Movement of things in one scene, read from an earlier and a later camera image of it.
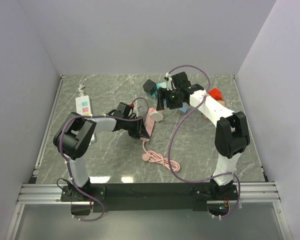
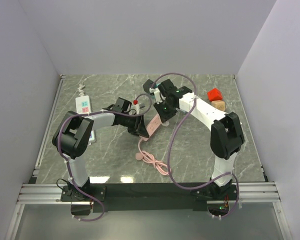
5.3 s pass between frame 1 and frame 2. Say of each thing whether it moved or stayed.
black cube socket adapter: stayed
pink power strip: moved
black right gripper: moved
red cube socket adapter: stayed
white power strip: stayed
